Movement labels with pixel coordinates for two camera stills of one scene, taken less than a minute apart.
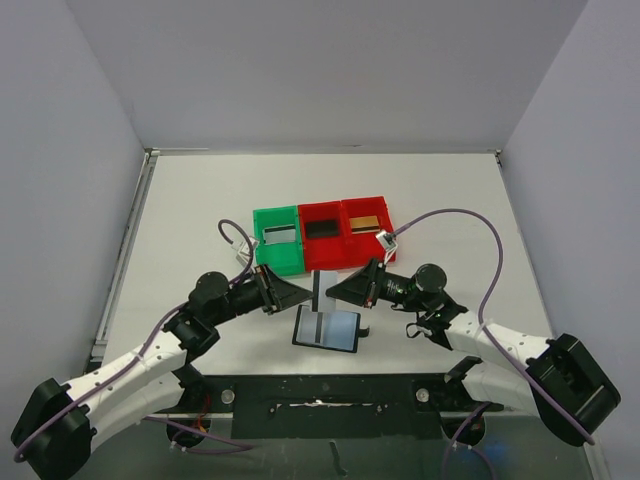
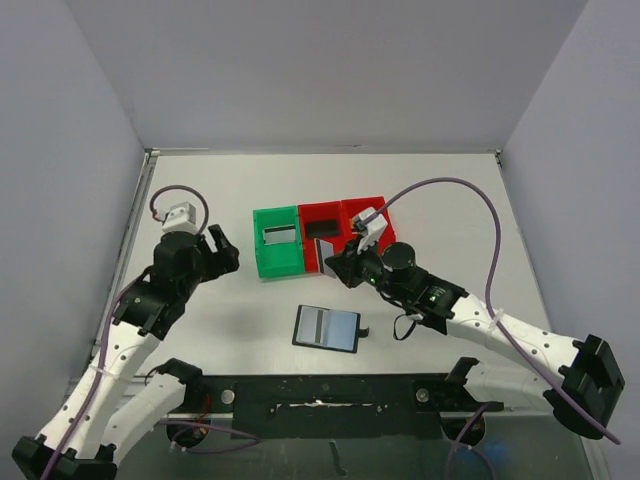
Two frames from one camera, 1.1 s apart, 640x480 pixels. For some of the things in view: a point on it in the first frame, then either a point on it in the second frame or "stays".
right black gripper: x=373 y=283 -> x=350 y=264
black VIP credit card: x=320 y=229 stays
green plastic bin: x=279 y=258 stays
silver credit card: x=280 y=234 stays
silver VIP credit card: x=320 y=281 -> x=324 y=249
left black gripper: x=267 y=288 -> x=211 y=256
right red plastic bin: x=361 y=248 stays
